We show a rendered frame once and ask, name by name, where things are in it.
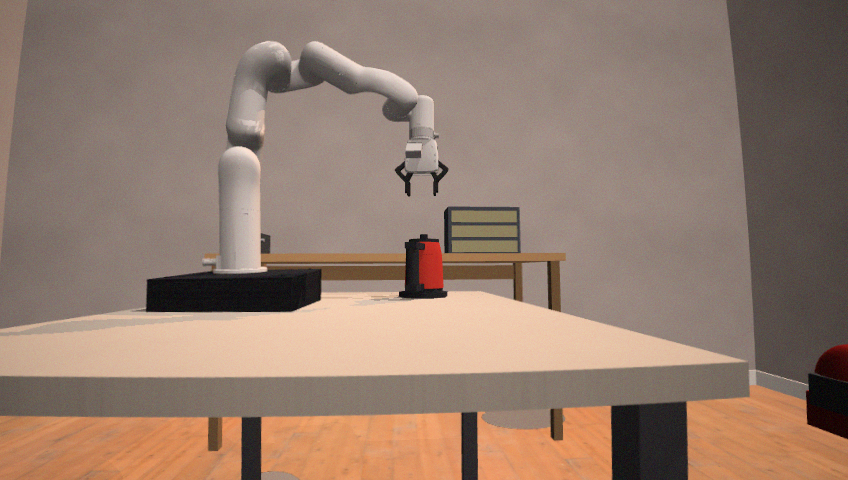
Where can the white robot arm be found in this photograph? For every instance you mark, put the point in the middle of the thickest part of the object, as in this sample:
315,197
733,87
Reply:
268,64

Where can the red and black electric kettle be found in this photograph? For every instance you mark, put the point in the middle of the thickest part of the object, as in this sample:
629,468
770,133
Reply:
424,269

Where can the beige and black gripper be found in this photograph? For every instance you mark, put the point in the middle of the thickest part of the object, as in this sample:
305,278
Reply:
427,165

